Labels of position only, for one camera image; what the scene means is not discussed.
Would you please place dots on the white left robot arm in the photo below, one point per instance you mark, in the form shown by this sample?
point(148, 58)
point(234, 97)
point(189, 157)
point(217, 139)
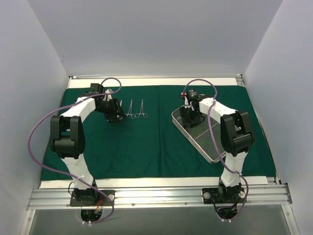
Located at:
point(68, 139)

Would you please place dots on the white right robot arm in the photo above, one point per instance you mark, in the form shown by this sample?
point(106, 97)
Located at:
point(218, 132)

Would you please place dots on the steel surgical forceps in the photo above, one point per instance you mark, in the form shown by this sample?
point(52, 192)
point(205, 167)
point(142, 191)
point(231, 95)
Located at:
point(129, 114)
point(141, 111)

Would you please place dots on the metal wire mesh tray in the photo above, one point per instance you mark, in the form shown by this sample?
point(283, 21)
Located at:
point(199, 136)

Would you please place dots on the aluminium front frame rail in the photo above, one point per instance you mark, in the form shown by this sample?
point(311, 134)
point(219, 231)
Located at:
point(134, 198)

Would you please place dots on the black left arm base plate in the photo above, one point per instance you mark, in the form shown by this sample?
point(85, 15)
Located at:
point(87, 197)

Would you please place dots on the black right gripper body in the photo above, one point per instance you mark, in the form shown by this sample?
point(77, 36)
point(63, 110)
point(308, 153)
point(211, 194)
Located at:
point(191, 117)

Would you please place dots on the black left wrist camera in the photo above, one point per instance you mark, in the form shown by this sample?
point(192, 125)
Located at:
point(96, 88)

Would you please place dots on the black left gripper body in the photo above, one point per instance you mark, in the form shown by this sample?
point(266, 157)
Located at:
point(115, 109)

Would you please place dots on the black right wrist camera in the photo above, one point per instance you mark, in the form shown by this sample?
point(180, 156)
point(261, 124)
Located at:
point(190, 94)

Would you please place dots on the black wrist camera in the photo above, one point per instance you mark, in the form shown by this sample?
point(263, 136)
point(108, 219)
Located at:
point(190, 94)
point(96, 88)

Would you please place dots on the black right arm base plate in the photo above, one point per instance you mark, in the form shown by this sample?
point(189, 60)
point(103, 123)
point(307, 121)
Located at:
point(216, 196)

